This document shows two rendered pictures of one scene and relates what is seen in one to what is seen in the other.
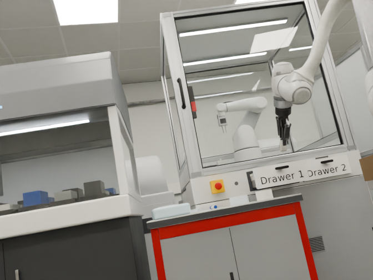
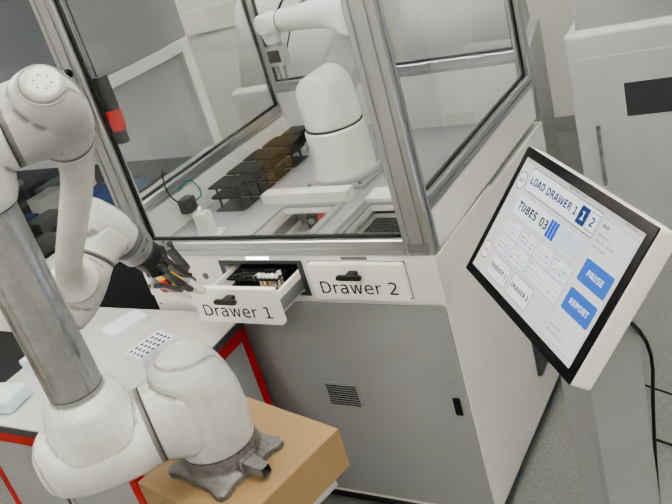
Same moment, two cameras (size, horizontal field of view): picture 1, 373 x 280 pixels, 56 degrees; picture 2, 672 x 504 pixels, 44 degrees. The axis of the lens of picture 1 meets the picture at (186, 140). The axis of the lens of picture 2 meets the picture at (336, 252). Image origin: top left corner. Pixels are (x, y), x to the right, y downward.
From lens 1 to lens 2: 2.37 m
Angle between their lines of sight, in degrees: 54
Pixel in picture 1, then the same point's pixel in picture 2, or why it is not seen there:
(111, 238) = not seen: hidden behind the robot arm
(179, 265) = (12, 468)
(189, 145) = (120, 201)
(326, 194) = (364, 325)
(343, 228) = (395, 385)
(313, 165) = (332, 274)
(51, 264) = not seen: outside the picture
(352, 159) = (419, 272)
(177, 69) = (59, 48)
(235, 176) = (201, 265)
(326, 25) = (63, 202)
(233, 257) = not seen: hidden behind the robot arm
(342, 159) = (390, 272)
